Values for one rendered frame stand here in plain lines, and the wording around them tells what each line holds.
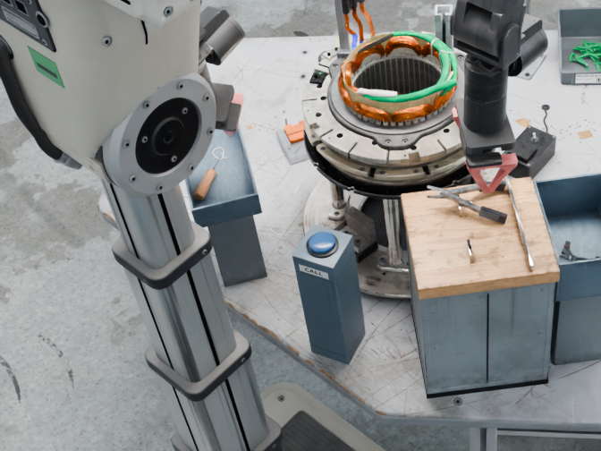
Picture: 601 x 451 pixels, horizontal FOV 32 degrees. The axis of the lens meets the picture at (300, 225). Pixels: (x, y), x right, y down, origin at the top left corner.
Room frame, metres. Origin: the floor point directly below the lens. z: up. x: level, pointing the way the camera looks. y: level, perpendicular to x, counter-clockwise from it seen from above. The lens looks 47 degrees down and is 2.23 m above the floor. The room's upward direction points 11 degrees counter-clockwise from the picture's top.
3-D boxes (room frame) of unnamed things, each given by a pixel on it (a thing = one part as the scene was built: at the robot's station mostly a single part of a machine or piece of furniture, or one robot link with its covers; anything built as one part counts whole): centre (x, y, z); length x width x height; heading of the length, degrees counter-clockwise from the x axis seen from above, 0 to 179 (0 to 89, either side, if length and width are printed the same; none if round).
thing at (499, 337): (1.00, -0.25, 0.91); 0.19 x 0.19 x 0.26; 86
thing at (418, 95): (1.23, -0.21, 1.15); 0.15 x 0.04 x 0.02; 77
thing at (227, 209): (1.28, 0.12, 0.92); 0.25 x 0.11 x 0.28; 5
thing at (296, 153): (1.56, -0.05, 0.79); 0.12 x 0.09 x 0.02; 100
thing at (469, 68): (1.05, -0.28, 1.32); 0.07 x 0.06 x 0.07; 128
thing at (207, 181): (1.23, 0.14, 1.03); 0.06 x 0.02 x 0.02; 153
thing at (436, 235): (1.00, -0.25, 1.05); 0.20 x 0.19 x 0.02; 86
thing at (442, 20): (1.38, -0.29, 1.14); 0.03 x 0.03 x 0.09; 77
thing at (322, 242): (1.06, -0.03, 1.04); 0.04 x 0.04 x 0.01
